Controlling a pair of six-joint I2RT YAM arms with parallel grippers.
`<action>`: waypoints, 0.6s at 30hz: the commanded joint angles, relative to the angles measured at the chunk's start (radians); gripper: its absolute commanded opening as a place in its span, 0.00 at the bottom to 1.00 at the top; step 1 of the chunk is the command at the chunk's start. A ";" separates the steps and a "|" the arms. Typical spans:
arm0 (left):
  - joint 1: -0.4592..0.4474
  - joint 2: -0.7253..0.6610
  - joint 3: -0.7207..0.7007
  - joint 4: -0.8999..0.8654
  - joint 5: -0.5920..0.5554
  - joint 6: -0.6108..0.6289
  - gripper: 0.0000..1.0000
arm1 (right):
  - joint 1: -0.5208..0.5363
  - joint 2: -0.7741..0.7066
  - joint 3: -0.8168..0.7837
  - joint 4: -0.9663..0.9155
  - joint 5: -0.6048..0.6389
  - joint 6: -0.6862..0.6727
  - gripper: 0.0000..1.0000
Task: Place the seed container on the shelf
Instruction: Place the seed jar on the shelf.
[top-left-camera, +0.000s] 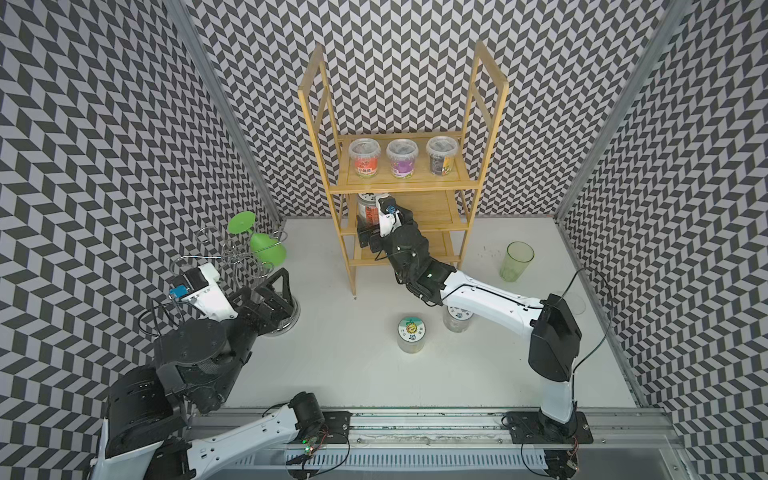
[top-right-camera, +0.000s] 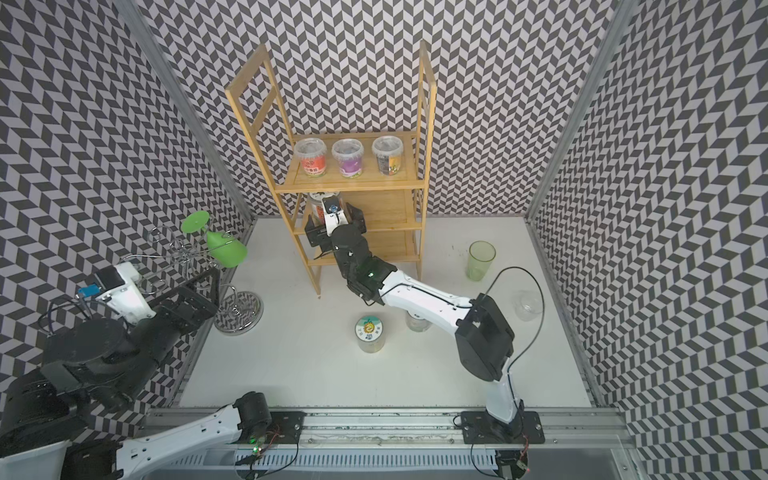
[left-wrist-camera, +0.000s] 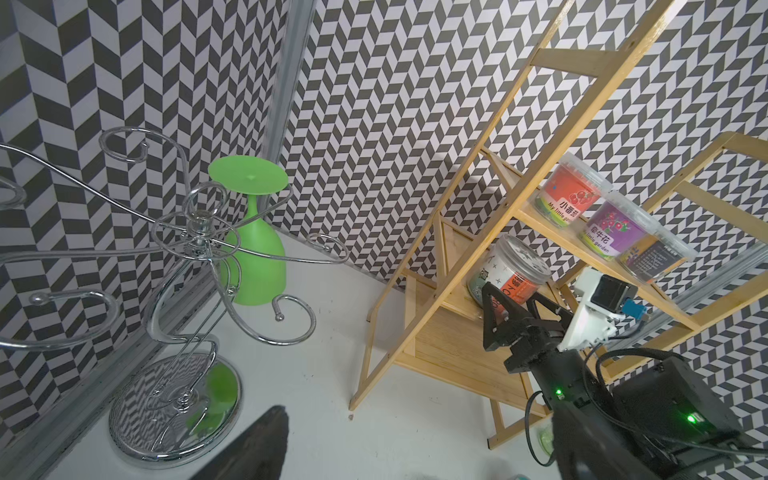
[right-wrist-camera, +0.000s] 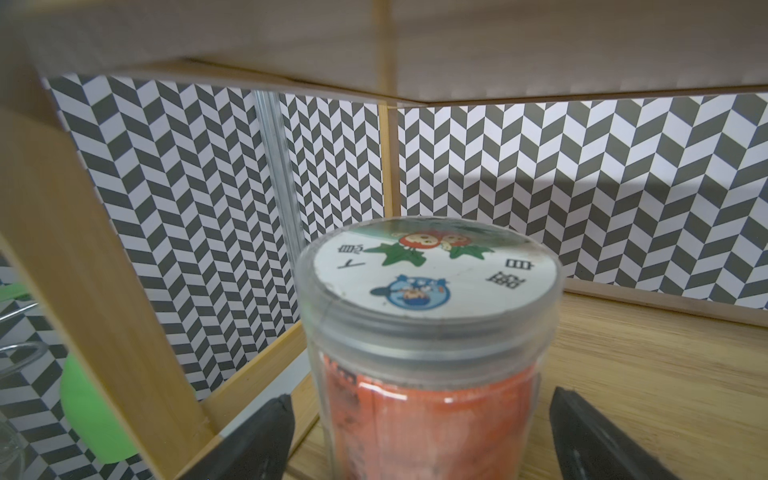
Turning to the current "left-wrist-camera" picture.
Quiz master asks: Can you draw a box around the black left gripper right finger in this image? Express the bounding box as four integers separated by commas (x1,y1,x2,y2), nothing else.
552,407,657,480

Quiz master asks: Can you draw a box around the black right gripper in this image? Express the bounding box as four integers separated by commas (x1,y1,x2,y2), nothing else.
482,283,576,384

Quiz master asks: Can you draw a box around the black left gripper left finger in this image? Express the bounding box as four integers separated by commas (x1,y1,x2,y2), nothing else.
192,405,289,480

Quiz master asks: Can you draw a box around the carrot seed container red label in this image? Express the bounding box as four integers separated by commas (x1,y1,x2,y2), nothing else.
466,233,553,313

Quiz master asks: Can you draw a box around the small purple seed jar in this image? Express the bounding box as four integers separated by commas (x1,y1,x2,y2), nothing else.
579,191,657,260

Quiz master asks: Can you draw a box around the small clear seed jar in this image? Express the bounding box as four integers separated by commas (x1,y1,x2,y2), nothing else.
618,226,698,283

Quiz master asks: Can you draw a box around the red tomato seed container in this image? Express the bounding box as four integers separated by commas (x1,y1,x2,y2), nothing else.
533,153,612,227

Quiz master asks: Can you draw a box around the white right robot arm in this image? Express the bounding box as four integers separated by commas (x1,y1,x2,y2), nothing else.
481,284,767,479

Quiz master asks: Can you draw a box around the wooden three-tier shelf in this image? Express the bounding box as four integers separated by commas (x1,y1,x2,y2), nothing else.
349,0,768,451

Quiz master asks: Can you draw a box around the green plastic wine glass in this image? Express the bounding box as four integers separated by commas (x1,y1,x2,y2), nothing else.
208,155,289,306

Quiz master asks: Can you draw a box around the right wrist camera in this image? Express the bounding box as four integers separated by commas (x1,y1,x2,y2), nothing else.
557,267,647,352

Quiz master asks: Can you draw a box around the chrome wire glass rack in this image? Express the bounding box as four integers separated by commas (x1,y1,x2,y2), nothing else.
0,126,350,468

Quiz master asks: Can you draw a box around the right aluminium corner post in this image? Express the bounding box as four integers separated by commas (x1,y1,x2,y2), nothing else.
612,241,767,348

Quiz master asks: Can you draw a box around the aluminium corner post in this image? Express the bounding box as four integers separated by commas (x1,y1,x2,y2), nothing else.
257,0,317,175
612,241,767,348

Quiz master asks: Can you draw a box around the left aluminium corner post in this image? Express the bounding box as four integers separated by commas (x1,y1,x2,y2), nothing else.
257,0,317,175

